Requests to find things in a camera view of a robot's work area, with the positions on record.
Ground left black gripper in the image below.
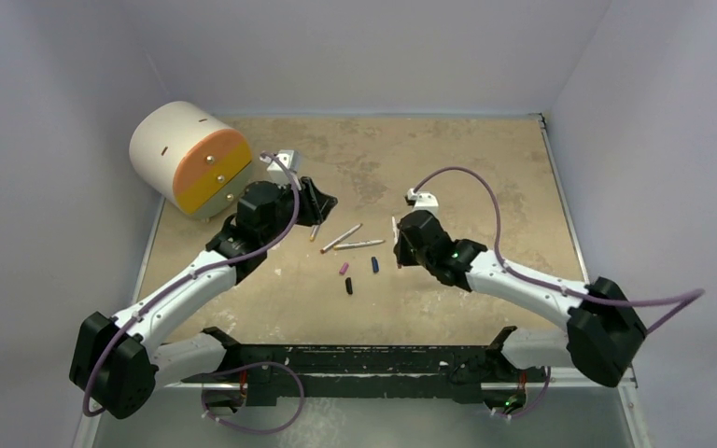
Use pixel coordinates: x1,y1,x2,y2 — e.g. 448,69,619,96
261,175,335,245

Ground pen with yellow end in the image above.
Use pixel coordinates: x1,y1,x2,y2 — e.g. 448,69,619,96
309,224,321,242

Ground pen with magenta end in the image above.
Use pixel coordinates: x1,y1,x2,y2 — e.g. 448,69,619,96
391,216,401,269

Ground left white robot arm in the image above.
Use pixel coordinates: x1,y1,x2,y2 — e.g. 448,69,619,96
69,176,339,419

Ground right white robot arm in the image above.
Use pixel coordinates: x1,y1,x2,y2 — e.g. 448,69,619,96
394,210,648,387

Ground pen with red tip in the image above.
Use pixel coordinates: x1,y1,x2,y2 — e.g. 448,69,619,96
319,223,363,254

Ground pen with orange tip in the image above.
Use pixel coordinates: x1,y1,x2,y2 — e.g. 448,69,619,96
333,239,385,251

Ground round white drawer cabinet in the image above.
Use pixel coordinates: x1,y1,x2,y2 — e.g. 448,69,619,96
129,101,253,219

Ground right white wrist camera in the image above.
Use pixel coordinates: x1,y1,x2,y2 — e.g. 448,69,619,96
405,189,439,216

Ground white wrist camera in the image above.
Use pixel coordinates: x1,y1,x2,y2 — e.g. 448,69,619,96
405,189,439,216
260,149,302,186

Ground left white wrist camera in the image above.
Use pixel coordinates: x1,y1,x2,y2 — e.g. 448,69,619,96
260,149,302,186

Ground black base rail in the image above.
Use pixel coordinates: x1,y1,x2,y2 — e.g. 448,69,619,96
184,327,546,408

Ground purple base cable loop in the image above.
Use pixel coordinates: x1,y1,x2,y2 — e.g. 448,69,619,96
200,362,305,435

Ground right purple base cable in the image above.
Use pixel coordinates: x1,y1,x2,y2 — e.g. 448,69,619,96
488,364,552,422

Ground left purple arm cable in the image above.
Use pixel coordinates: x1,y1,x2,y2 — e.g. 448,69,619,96
81,153,302,418

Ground aluminium table edge rail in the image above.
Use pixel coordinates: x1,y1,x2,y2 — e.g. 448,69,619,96
536,113,644,387

